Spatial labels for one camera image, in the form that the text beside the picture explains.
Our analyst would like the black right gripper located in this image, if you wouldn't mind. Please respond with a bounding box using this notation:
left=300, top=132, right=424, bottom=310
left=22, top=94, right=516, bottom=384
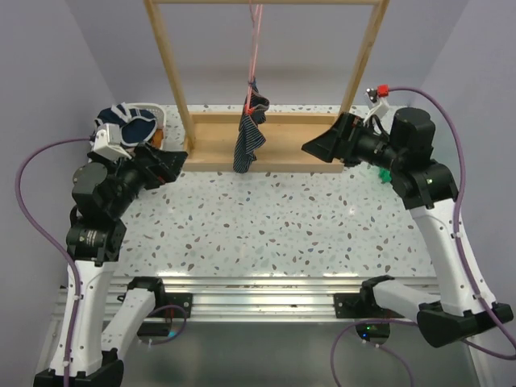
left=302, top=111, right=405, bottom=172

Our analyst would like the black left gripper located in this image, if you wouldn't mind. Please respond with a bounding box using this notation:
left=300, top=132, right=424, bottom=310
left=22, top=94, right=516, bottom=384
left=106, top=140, right=187, bottom=218

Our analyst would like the navy striped underwear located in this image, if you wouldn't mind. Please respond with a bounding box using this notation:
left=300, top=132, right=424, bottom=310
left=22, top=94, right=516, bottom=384
left=233, top=90, right=269, bottom=173

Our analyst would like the red clothespin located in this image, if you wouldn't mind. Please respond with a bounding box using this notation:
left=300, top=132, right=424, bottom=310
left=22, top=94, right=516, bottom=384
left=243, top=104, right=254, bottom=115

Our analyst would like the blue clothespin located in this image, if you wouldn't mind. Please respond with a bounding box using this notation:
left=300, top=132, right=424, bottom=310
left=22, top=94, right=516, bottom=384
left=248, top=77, right=258, bottom=91

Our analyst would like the pink wire hanger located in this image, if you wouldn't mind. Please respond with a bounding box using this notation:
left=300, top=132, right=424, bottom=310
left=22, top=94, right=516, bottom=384
left=245, top=1, right=264, bottom=105

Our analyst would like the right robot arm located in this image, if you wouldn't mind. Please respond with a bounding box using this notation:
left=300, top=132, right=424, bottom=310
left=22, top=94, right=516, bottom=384
left=302, top=107, right=514, bottom=347

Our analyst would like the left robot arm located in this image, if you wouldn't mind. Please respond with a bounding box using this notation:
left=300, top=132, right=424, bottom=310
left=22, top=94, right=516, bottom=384
left=33, top=144, right=188, bottom=386

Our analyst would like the navy white-trimmed underwear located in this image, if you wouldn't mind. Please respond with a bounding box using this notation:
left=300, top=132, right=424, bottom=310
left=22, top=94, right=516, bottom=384
left=94, top=102, right=158, bottom=148

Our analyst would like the orange garment in basket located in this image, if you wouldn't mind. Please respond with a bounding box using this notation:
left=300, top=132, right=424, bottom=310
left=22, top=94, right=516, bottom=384
left=149, top=128, right=164, bottom=149

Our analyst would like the wooden hanging rack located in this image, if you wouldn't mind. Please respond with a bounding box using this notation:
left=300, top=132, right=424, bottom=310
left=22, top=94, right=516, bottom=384
left=144, top=0, right=391, bottom=174

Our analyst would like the white laundry basket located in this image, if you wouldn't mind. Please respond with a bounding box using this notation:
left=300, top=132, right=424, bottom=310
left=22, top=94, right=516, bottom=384
left=121, top=103, right=166, bottom=148

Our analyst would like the green clothespin bin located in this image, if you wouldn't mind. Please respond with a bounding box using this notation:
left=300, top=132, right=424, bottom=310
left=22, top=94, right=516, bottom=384
left=365, top=167, right=392, bottom=185

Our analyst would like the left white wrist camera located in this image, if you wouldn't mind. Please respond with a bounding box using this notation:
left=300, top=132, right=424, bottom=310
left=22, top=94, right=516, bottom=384
left=92, top=123, right=131, bottom=161

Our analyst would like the aluminium mounting rail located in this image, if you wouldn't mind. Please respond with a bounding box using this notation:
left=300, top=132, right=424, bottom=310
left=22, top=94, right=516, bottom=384
left=56, top=276, right=472, bottom=323

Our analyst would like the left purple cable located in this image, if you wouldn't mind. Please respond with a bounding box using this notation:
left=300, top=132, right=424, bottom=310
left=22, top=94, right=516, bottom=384
left=15, top=137, right=96, bottom=387

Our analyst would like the purple cable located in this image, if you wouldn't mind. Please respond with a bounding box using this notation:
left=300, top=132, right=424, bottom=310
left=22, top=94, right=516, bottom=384
left=330, top=86, right=516, bottom=387
left=15, top=137, right=96, bottom=387

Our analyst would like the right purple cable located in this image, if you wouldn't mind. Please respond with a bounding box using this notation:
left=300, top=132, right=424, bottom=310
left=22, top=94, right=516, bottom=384
left=330, top=86, right=516, bottom=387

